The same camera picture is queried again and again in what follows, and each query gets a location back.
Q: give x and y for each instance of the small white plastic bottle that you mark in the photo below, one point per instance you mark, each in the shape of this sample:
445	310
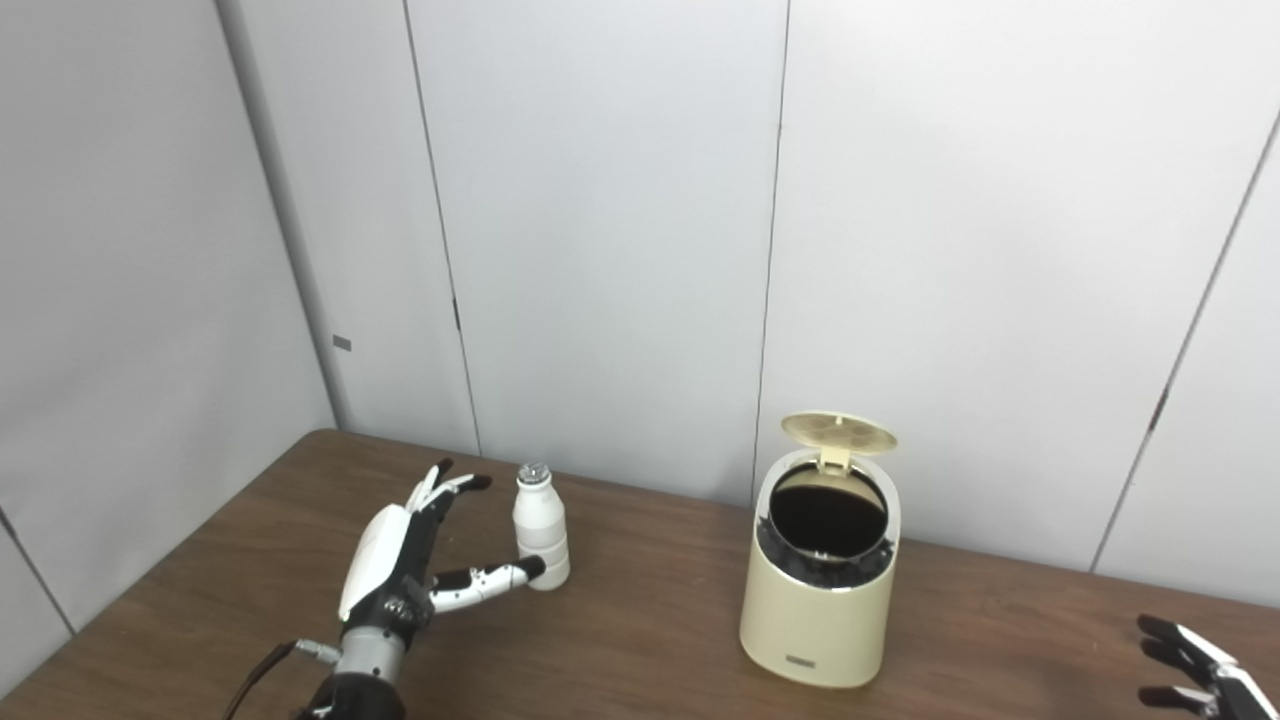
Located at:
540	525

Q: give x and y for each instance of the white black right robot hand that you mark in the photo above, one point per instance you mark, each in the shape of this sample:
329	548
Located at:
1225	685

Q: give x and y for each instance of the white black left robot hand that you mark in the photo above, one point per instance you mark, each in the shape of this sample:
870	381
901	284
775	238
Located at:
375	560

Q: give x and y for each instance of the black bin liner bag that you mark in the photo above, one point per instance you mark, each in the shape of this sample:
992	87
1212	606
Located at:
825	525

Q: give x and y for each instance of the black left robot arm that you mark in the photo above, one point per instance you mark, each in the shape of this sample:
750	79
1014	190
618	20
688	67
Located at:
365	680

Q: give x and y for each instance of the cream round bin lid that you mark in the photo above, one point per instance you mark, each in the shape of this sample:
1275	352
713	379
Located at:
838	430

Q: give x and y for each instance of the cream-colored bin body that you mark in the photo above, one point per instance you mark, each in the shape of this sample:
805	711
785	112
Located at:
815	630

